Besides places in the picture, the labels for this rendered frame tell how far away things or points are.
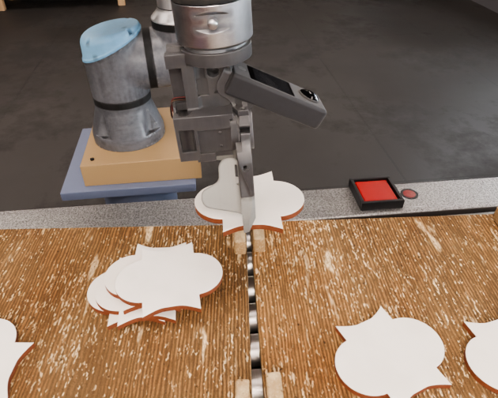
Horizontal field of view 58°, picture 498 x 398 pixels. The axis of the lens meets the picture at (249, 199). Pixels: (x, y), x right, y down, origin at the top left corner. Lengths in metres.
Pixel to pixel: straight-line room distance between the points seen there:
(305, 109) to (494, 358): 0.36
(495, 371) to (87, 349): 0.47
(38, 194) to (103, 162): 1.65
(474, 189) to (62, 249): 0.72
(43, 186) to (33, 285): 1.95
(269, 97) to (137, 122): 0.51
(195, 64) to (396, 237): 0.43
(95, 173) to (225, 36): 0.57
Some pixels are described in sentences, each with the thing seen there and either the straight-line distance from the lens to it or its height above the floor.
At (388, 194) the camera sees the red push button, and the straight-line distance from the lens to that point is 0.82.
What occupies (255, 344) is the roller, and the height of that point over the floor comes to 0.92.
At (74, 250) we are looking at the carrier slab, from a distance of 0.72.
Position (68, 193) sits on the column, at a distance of 0.96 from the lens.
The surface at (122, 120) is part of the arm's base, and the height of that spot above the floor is 0.98.
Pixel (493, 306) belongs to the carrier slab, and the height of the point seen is 0.94.
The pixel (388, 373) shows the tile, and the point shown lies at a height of 0.94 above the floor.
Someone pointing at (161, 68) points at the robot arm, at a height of 1.08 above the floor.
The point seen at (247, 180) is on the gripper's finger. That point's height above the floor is 1.13.
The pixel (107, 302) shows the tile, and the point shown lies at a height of 0.95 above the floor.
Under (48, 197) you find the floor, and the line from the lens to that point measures 2.53.
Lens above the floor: 1.40
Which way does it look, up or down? 38 degrees down
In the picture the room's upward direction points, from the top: straight up
